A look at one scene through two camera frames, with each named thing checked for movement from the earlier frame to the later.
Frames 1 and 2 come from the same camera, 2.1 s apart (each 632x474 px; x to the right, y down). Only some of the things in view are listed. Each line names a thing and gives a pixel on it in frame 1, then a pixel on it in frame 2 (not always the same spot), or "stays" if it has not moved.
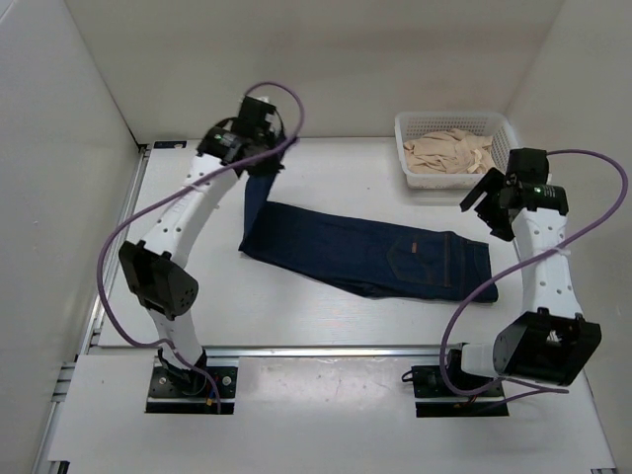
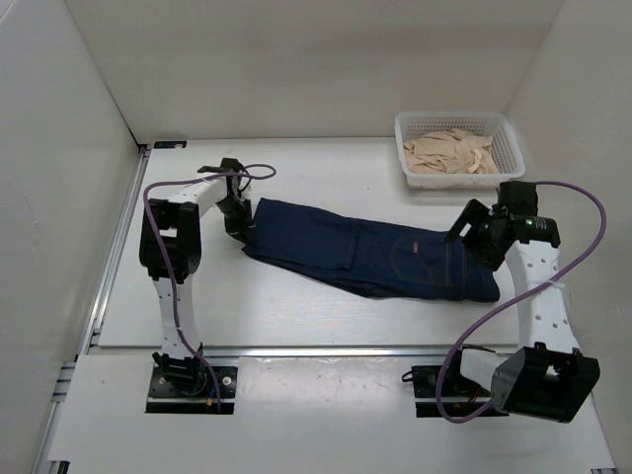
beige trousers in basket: [450, 150] stays
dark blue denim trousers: [382, 257] stays
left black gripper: [272, 167] to [242, 230]
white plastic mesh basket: [453, 149] stays
